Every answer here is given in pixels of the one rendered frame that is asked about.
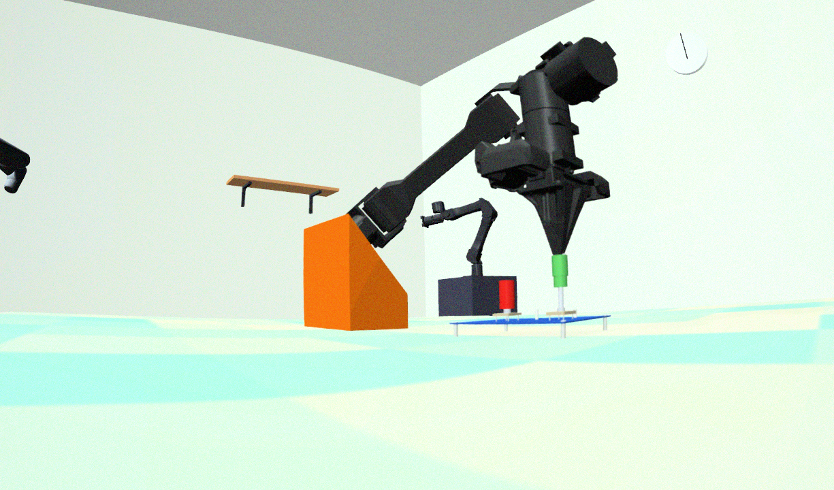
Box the blue circuit board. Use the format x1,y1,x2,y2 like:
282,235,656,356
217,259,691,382
450,253,611,339

